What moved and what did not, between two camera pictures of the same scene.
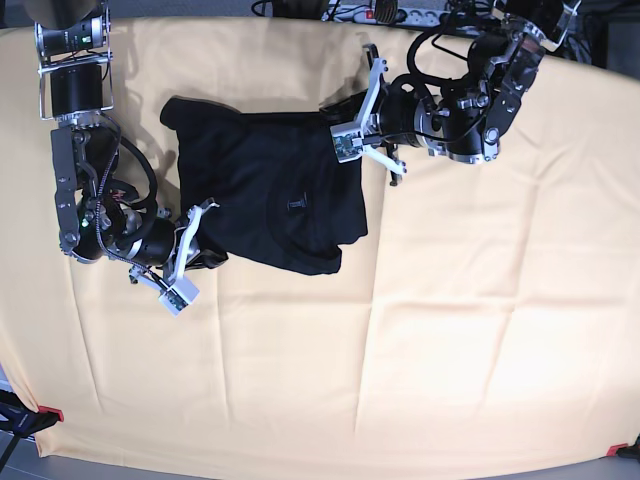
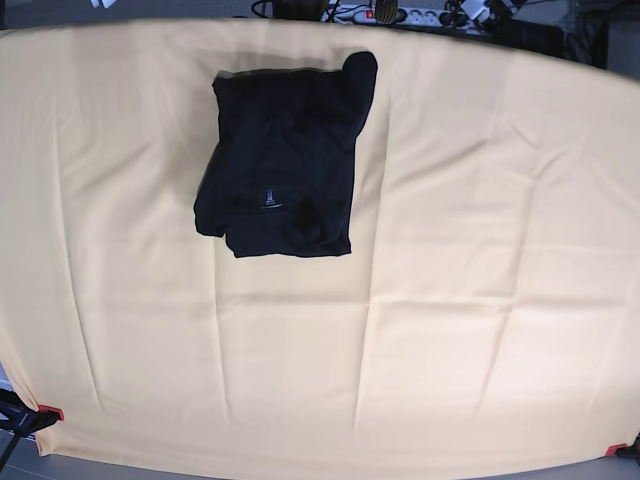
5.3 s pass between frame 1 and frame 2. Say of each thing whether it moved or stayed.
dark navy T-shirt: moved
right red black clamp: stayed
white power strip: stayed
